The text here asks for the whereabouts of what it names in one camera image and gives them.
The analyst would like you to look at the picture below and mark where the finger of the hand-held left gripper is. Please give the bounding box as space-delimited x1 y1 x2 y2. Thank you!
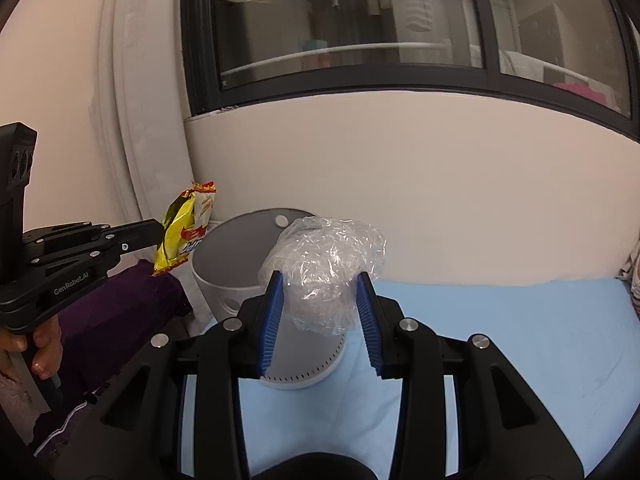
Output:
30 218 167 286
20 220 112 248

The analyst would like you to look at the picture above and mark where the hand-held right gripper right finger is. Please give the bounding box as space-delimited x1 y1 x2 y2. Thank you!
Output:
356 272 586 480

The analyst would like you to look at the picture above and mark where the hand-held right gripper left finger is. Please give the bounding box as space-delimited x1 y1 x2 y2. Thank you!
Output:
65 270 285 480

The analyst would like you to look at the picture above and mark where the yellow snack packet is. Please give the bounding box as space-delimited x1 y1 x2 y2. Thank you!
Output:
152 181 218 278

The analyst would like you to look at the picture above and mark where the clear plastic wrap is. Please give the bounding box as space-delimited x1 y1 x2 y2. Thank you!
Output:
257 216 388 337

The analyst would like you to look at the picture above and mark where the grey and white bin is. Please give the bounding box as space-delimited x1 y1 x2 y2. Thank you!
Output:
189 206 347 391

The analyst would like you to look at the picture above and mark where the person's left hand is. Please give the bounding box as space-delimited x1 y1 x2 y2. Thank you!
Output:
0 322 63 381

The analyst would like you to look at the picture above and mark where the white curtain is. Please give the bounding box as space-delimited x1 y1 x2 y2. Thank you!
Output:
92 0 201 251

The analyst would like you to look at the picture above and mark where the blue bed sheet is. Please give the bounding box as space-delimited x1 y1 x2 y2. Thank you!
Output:
182 277 640 480

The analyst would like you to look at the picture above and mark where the black framed window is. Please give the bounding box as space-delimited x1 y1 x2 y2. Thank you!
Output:
180 0 640 136

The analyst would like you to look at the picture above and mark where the pink garment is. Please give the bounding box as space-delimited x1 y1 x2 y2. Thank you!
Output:
552 80 608 108

